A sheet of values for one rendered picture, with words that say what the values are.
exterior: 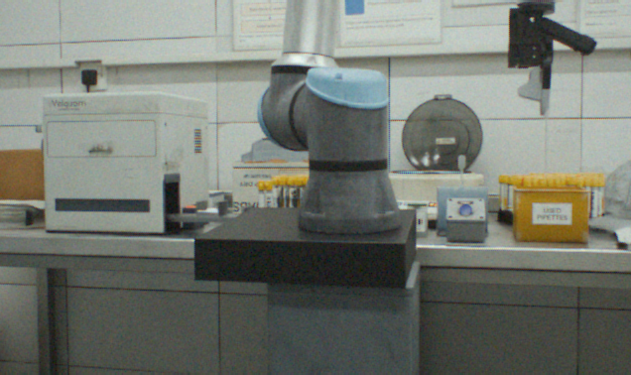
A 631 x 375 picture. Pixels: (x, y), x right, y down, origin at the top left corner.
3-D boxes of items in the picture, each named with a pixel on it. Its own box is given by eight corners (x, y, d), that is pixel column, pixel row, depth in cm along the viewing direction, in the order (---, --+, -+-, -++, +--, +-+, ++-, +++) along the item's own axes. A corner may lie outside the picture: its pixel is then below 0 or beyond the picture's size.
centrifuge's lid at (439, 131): (402, 93, 181) (408, 99, 189) (399, 186, 180) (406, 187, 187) (483, 91, 174) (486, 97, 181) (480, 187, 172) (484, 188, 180)
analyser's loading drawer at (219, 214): (150, 225, 140) (150, 200, 140) (164, 221, 147) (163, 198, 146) (243, 227, 136) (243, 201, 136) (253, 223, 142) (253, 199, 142)
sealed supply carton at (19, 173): (-12, 214, 187) (-14, 148, 186) (46, 207, 210) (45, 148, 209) (81, 217, 178) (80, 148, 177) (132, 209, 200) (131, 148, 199)
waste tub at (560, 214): (514, 241, 127) (515, 189, 127) (511, 233, 140) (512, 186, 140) (589, 243, 124) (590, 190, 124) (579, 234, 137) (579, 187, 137)
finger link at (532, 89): (517, 115, 133) (517, 68, 132) (549, 115, 131) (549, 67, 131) (518, 114, 130) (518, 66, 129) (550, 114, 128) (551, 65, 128)
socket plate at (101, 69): (79, 90, 209) (79, 62, 209) (81, 90, 210) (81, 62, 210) (105, 89, 207) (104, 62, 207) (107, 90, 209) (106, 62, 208)
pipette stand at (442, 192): (439, 236, 136) (439, 187, 135) (436, 232, 143) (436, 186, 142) (488, 236, 135) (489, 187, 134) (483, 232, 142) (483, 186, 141)
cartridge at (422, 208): (406, 237, 134) (406, 203, 134) (408, 234, 139) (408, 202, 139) (427, 237, 133) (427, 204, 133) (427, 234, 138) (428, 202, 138)
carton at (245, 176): (230, 221, 166) (229, 160, 165) (262, 210, 194) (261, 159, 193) (327, 223, 161) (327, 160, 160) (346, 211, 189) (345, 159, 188)
